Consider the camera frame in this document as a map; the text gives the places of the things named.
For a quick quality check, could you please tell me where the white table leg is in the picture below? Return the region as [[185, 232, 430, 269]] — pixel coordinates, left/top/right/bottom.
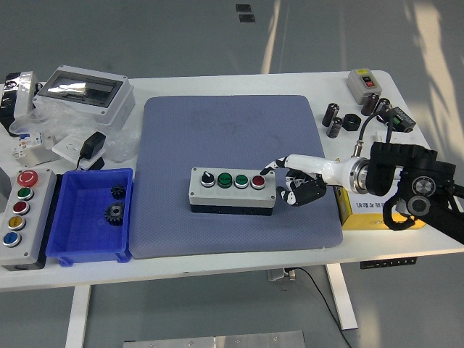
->
[[325, 262, 359, 331], [65, 284, 91, 348]]

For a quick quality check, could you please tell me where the silver and black device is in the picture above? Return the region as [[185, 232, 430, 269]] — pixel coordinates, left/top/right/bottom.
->
[[0, 71, 44, 137]]

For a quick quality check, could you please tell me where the grey metal base plate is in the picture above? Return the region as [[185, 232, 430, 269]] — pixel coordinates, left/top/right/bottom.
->
[[122, 330, 306, 348]]

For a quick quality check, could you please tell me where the grey enclosure with clear lid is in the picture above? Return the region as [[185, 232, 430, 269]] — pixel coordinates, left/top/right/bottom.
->
[[32, 65, 136, 127]]

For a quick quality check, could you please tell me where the white circuit breaker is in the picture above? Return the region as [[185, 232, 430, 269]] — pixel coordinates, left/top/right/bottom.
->
[[10, 130, 55, 160]]

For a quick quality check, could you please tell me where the yellow and white cardboard box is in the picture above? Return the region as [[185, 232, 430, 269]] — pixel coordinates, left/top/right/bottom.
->
[[333, 156, 428, 232]]

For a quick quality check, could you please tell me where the grey-blue table mat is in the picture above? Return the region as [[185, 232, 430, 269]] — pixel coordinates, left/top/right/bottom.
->
[[129, 94, 344, 260]]

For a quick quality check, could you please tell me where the grey bracket under table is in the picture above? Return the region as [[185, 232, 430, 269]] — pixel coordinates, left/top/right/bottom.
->
[[267, 267, 297, 282]]

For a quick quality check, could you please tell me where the black cable under table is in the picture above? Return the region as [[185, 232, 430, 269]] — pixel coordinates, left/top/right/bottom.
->
[[288, 267, 352, 348]]

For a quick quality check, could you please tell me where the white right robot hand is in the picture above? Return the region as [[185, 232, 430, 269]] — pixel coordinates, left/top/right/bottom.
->
[[258, 154, 355, 209]]

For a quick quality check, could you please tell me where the grey block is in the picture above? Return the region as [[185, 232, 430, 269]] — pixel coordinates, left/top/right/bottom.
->
[[0, 168, 11, 213]]

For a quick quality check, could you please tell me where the clear plastic bag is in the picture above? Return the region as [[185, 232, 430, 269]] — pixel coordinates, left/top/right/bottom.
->
[[9, 97, 141, 164]]

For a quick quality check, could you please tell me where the grey four-button control box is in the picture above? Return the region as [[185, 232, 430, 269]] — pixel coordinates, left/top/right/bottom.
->
[[187, 166, 277, 217]]

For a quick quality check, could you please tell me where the blue plastic bin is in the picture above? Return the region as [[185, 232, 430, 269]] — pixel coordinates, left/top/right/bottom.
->
[[46, 167, 134, 268]]

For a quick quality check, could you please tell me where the black table control panel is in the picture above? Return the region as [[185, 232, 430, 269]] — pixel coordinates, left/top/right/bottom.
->
[[360, 257, 418, 270]]

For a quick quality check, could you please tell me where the grey five-button control box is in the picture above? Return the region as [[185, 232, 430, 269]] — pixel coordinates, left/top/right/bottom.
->
[[0, 168, 58, 272]]

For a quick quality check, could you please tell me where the black cylindrical capacitor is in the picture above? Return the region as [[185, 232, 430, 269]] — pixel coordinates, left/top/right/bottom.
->
[[373, 96, 392, 123], [360, 92, 381, 117], [326, 116, 344, 138], [322, 102, 341, 128]]

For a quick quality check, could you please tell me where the black hex nut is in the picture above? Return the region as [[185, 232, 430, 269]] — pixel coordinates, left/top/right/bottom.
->
[[342, 113, 363, 132]]

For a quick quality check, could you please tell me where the black module with green terminal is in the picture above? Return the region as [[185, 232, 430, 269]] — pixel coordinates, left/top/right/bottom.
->
[[384, 106, 417, 133]]

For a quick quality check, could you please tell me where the flat metal plate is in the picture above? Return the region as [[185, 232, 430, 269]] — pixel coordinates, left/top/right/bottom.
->
[[27, 146, 62, 168]]

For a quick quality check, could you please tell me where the white wall socket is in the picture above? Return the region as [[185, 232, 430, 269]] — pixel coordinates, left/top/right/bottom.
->
[[51, 133, 106, 171]]

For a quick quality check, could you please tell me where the large black gear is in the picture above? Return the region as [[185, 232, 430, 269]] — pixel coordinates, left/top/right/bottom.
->
[[104, 202, 126, 228]]

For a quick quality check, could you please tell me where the black power adapter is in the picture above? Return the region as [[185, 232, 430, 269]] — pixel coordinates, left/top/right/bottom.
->
[[75, 130, 107, 171]]

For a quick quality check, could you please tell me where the grey two-button switch box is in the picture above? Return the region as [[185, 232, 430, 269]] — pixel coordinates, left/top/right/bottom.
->
[[346, 68, 384, 105]]

